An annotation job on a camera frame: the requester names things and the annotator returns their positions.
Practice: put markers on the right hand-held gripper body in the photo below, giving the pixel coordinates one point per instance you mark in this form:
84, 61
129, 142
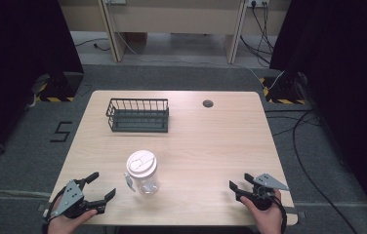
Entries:
264, 191

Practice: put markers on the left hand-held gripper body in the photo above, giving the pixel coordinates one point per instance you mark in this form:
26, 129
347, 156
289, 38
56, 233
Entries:
68, 197

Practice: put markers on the person's left hand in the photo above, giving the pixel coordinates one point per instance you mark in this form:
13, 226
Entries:
71, 222

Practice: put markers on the person's right hand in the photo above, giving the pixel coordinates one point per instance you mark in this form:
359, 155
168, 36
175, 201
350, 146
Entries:
266, 218

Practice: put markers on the clear cup with white lid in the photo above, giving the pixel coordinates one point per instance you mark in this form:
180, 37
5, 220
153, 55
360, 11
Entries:
142, 169

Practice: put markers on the stand base with striped tape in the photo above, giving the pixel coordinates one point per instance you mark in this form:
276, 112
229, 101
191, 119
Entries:
285, 91
61, 87

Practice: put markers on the black curtain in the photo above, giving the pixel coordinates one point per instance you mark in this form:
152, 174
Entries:
347, 81
15, 65

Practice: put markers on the beige wooden desk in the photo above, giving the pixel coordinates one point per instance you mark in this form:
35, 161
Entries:
175, 19

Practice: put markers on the white power strip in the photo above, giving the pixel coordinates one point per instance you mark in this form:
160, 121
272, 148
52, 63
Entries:
115, 1

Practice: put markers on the white wall socket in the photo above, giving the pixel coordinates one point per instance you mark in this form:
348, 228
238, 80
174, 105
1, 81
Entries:
258, 2

